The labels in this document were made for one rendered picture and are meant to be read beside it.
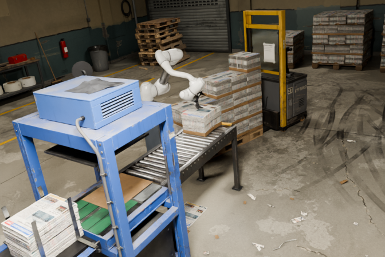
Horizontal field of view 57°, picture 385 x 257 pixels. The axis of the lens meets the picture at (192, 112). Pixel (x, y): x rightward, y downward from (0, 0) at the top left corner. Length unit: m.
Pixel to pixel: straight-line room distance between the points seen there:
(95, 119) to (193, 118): 1.65
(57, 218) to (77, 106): 0.73
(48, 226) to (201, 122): 1.90
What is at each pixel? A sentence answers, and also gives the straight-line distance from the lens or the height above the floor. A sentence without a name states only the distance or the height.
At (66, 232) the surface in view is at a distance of 2.60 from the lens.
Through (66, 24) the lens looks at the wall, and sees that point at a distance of 11.43.
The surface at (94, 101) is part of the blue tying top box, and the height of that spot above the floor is 1.73.
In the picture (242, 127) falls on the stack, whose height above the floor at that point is 0.28.
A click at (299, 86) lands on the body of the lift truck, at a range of 5.86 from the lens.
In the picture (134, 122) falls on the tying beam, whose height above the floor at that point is 1.55.
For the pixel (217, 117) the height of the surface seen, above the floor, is 0.91.
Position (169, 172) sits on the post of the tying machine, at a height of 1.01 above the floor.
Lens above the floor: 2.37
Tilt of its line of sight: 20 degrees down
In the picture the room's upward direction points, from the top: 6 degrees counter-clockwise
